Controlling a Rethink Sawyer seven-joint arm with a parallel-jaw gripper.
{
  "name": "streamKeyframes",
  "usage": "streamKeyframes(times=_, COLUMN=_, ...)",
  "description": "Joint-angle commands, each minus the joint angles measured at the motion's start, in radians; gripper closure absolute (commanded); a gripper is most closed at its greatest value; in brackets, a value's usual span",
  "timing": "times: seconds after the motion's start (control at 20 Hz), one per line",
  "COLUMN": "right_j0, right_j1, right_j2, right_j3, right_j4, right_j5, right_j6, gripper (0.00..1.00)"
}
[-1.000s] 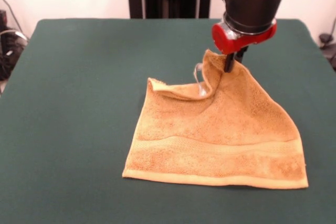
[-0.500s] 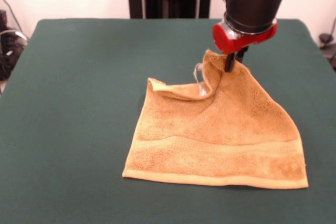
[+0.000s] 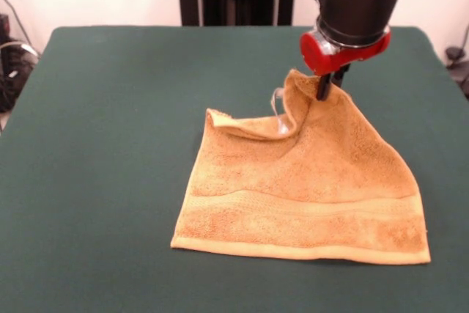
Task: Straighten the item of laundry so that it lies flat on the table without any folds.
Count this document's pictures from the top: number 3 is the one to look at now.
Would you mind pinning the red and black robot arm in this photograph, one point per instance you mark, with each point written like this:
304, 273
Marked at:
359, 1

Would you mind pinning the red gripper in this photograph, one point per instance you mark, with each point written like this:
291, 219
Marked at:
326, 58

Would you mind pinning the dark green tablecloth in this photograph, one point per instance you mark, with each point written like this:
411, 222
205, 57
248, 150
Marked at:
91, 199

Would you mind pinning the yellow terry towel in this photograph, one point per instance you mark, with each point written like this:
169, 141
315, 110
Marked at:
293, 188

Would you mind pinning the black stand foot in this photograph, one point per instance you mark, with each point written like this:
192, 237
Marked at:
456, 54

